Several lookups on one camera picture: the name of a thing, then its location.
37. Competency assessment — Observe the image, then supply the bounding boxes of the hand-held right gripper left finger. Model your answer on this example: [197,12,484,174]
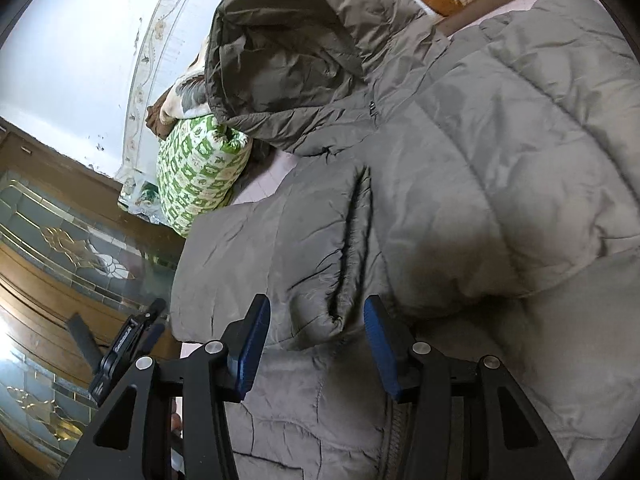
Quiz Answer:
[60,294,272,480]

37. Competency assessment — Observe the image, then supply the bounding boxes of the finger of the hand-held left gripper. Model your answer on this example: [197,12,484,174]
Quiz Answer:
[89,298,167,407]

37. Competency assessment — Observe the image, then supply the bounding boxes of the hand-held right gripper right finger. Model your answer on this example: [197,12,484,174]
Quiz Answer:
[363,294,576,480]

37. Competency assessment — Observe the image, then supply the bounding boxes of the green checkered pillow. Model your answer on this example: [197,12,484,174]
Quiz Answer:
[156,114,252,237]

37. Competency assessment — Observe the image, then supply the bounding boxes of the brown cloth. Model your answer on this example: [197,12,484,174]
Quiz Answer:
[146,94,174,139]

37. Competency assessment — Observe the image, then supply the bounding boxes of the grey puffer jacket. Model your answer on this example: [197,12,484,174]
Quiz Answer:
[170,0,640,480]

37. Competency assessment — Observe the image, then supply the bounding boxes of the wooden door with stained glass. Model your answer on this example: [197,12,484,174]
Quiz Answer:
[0,117,187,463]

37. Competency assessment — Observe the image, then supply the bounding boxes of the clear plastic bag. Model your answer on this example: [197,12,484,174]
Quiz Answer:
[117,179,166,226]

